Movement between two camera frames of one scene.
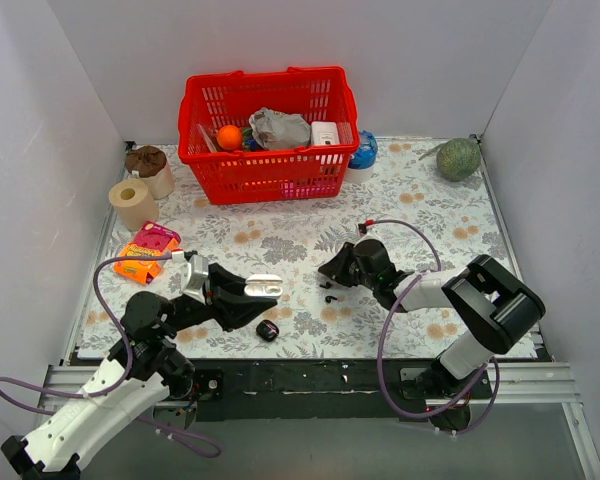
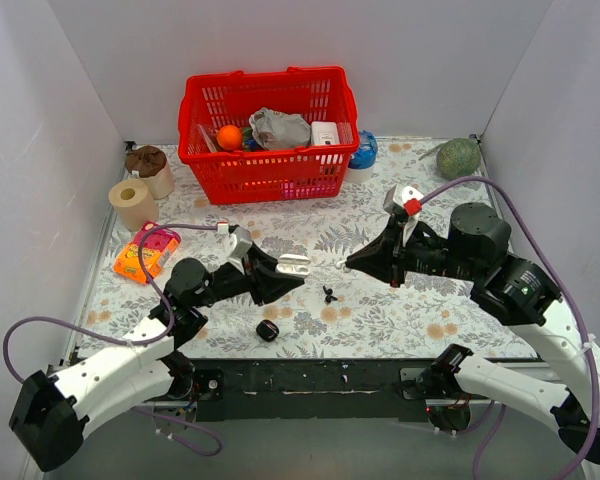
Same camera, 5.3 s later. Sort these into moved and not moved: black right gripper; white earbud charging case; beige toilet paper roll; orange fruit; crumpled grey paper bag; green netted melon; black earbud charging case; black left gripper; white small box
Moved: black right gripper; black left gripper; white earbud charging case
Not moved: orange fruit; beige toilet paper roll; black earbud charging case; crumpled grey paper bag; white small box; green netted melon
